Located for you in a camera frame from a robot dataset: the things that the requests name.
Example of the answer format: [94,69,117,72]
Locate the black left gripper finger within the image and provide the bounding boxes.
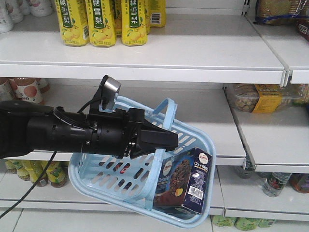
[129,131,178,159]
[141,120,178,143]

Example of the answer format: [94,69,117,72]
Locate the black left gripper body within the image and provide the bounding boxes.
[86,108,145,159]

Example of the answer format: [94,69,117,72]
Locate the light blue shopping basket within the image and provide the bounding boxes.
[69,96,216,229]

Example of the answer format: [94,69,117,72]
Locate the dark blue cookie box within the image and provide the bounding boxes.
[153,147,212,214]

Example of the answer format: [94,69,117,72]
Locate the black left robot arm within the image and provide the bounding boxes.
[0,101,178,159]

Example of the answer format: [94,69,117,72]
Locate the lower white shelf board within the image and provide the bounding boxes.
[0,166,226,216]

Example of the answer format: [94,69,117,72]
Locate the peach drink bottle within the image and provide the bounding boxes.
[9,78,44,104]

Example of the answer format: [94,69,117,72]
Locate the yellow pear drink bottle two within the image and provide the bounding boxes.
[85,0,116,47]

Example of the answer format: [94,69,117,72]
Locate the clear cookie package yellow label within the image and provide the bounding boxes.
[226,83,304,113]

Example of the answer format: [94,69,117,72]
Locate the upper white shelf board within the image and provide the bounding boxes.
[0,14,285,84]

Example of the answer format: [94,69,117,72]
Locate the yellow pear drink bottle three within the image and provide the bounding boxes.
[121,0,148,46]

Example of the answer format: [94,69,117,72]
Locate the yellow pear drink bottle four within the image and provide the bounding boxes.
[150,0,166,28]

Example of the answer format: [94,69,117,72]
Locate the yellow pear drink bottle one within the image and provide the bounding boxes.
[55,0,89,47]

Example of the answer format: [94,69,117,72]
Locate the right middle shelf board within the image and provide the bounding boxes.
[229,103,309,173]

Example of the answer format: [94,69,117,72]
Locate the right upper shelf board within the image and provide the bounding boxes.
[245,14,309,87]

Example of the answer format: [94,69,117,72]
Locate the blue cracker bag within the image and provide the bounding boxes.
[255,0,309,26]

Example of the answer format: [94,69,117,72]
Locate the white yogurt bottle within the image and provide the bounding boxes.
[0,0,14,33]

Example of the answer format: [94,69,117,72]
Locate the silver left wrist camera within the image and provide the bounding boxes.
[89,75,121,114]

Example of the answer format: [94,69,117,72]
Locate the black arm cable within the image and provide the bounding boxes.
[0,151,56,218]

